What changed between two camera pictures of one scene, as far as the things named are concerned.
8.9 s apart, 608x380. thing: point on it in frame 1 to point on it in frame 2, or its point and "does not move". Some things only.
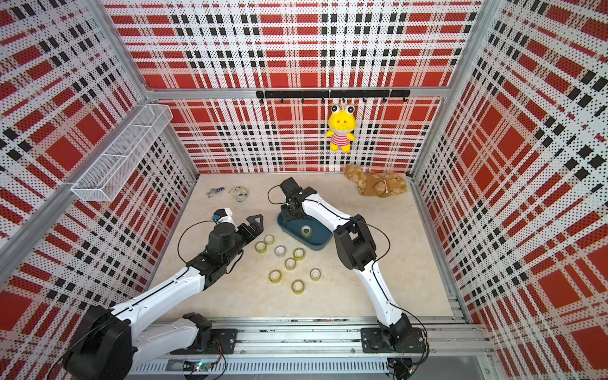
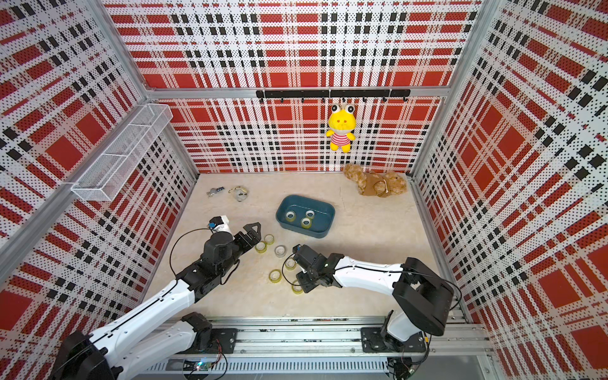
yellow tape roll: (290, 264) does not move
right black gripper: (286, 214) to (305, 286)
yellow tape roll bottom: (298, 286) does not move
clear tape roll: (279, 251) does not move
